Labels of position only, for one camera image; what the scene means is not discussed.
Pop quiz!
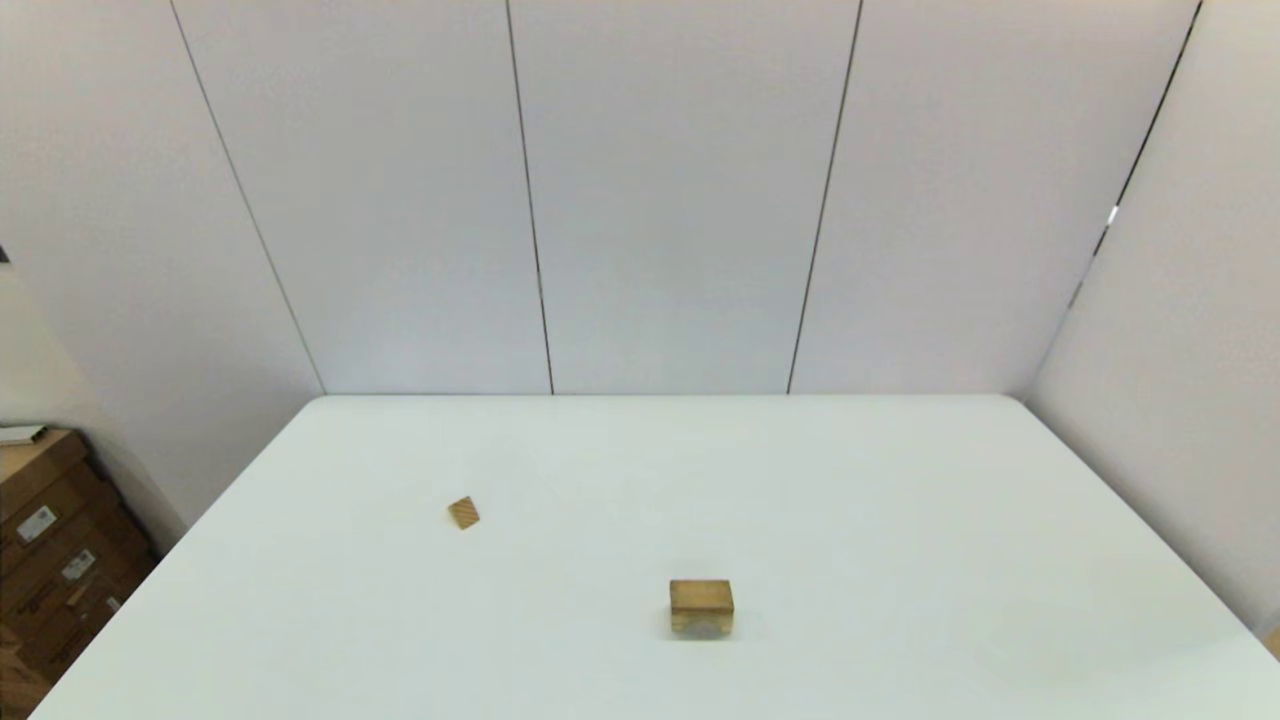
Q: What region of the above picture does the rectangular wooden building block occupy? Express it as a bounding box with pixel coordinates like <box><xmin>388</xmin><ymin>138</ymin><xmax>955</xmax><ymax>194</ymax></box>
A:
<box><xmin>669</xmin><ymin>579</ymin><xmax>736</xmax><ymax>614</ymax></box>

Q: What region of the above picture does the arched wooden building block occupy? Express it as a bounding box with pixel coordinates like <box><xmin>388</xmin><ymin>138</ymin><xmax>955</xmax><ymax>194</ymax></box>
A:
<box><xmin>671</xmin><ymin>608</ymin><xmax>736</xmax><ymax>639</ymax></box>

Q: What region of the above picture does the labelled brown cardboard box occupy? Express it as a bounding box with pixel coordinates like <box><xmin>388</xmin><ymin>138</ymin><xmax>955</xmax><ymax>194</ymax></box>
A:
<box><xmin>0</xmin><ymin>498</ymin><xmax>151</xmax><ymax>616</ymax></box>
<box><xmin>10</xmin><ymin>560</ymin><xmax>160</xmax><ymax>683</ymax></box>
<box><xmin>0</xmin><ymin>429</ymin><xmax>119</xmax><ymax>551</ymax></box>

